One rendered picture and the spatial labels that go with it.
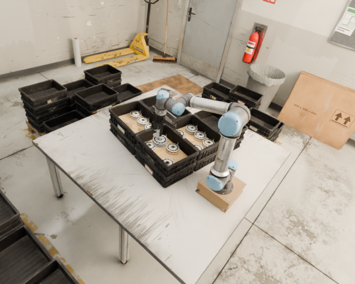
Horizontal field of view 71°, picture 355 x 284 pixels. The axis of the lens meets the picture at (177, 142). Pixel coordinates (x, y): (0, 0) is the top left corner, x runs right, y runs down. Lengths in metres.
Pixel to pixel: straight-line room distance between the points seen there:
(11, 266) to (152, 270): 0.99
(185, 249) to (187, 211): 0.27
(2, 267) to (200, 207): 1.29
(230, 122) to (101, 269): 1.57
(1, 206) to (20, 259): 0.40
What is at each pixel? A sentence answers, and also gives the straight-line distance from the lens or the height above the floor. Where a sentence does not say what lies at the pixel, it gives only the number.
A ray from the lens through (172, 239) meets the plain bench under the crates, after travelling 1.62.
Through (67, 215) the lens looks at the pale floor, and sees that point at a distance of 2.59.
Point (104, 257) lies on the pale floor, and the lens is 2.34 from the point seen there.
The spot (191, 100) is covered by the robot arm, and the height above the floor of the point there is 1.33.
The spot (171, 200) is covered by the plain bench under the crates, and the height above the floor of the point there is 0.70.
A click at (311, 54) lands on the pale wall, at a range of 4.41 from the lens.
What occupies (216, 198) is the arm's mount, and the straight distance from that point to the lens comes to 1.78.
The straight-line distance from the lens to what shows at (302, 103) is 4.38.
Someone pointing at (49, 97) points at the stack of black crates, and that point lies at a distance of 3.08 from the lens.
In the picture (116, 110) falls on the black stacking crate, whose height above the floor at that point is 0.89.
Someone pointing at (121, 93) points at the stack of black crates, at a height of 0.38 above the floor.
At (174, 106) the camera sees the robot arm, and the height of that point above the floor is 1.32.
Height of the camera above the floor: 2.11
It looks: 39 degrees down
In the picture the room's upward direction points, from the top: 11 degrees clockwise
